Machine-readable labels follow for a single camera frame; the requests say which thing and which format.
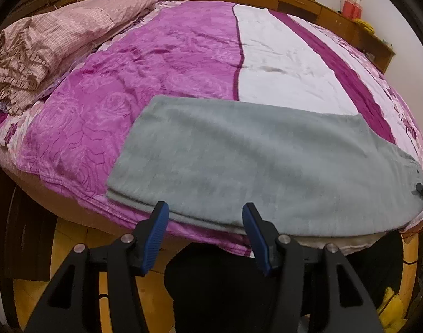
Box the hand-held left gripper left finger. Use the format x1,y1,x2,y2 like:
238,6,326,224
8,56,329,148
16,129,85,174
24,201,169,333

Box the purple and white bedspread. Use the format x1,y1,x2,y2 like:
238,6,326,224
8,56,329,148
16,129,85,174
0,0,423,257

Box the dark wooden nightstand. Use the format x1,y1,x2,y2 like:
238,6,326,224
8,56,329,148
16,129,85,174
0,161,57,281

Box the person's legs in black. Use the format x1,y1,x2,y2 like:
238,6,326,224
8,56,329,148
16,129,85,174
164,241,402,333

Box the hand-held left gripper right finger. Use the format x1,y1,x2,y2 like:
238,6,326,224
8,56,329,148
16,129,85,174
242,203,385,333

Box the grey pants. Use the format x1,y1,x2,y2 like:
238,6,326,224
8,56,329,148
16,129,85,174
105,95,423,238

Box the yellow item on cabinet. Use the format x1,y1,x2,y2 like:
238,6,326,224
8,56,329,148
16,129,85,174
353,19,376,33

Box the pink checked quilt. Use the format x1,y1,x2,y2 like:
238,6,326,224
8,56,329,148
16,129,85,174
0,0,160,115

